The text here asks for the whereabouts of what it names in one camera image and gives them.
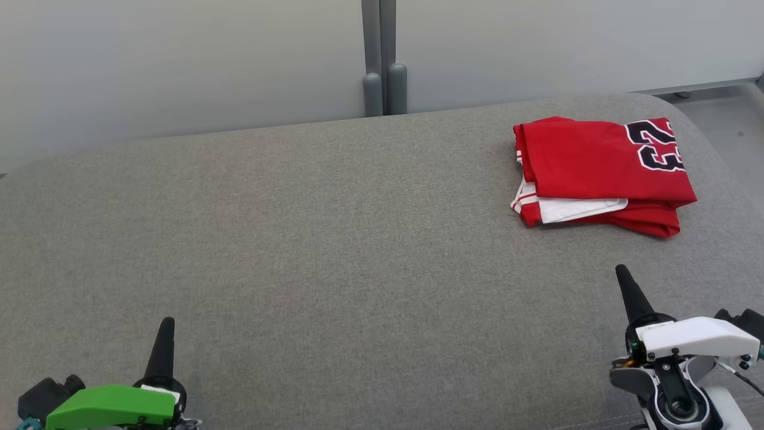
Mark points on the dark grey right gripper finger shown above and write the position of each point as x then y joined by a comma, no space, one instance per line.
634,301

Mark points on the grey partition base rail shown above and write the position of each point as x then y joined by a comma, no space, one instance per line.
704,85

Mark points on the grey fabric sofa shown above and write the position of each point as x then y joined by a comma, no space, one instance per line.
328,239

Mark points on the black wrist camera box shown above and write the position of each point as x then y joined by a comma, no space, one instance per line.
48,394
746,319

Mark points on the red jersey with white trim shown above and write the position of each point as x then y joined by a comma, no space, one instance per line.
597,161

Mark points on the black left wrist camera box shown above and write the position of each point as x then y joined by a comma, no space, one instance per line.
48,394

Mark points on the grey double partition post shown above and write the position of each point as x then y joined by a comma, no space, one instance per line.
385,54

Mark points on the red shorts with white stripe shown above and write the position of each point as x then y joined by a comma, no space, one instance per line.
650,224

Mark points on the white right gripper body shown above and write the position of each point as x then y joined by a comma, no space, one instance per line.
698,337

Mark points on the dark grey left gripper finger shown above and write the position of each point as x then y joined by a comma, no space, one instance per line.
162,355

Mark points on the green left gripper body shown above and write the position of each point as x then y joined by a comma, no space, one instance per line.
113,406

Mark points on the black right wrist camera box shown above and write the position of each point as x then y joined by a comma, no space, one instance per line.
746,319

